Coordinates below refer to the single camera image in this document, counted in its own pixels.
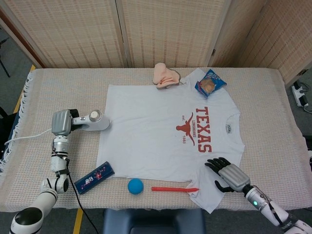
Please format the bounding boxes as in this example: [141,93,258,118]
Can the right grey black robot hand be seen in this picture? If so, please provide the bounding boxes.
[204,157,252,195]

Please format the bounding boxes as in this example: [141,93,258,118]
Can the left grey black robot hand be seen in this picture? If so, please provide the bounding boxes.
[51,109,81,136]

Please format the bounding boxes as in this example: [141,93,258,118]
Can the white steam iron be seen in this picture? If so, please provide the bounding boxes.
[72,110,110,132]

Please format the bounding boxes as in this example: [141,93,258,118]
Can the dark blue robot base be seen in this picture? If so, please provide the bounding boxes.
[102,208,207,234]

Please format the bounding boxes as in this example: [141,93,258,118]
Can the beige woven tablecloth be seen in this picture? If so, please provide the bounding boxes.
[0,67,312,213]

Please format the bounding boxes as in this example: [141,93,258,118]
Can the dark blue pencil box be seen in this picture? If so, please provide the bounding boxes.
[74,160,115,195]

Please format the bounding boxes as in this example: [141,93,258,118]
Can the red candle stick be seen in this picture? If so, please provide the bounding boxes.
[151,186,199,192]

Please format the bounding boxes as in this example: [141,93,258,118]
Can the white Texas print T-shirt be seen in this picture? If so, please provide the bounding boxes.
[96,68,245,215]

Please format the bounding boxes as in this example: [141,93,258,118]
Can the blue rubber ball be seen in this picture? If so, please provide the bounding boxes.
[127,178,144,195]

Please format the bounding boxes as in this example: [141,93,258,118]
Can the blue snack packet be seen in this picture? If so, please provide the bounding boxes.
[194,69,228,98]

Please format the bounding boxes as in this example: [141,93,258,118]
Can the white power strip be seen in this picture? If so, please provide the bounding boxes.
[292,81,310,107]

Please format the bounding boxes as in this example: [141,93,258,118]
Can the peach folded towel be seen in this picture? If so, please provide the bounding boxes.
[153,62,181,91]

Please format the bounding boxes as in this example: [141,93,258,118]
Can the woven wooden folding screen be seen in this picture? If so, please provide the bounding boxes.
[0,0,312,85]

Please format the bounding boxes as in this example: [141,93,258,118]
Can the white iron power cord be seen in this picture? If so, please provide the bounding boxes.
[4,128,53,145]

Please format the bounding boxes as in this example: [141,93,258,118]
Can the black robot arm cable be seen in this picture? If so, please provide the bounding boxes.
[65,170,98,234]

